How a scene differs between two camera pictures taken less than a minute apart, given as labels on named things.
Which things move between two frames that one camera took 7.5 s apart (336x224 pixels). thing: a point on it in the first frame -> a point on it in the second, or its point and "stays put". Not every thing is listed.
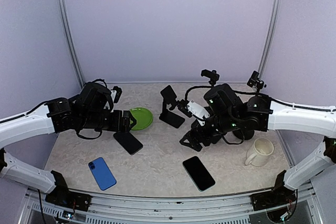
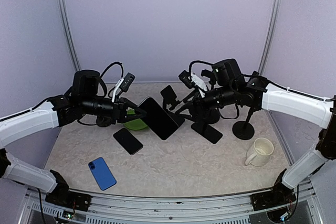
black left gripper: [125, 127] -> [120, 114]
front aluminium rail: [116, 209] stays put
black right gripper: [197, 129] -> [197, 101]
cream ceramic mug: [263, 148] stays put
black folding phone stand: [169, 96] stays put
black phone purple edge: [128, 141] stays put
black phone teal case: [198, 173] -> [158, 119]
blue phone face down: [102, 173] stays put
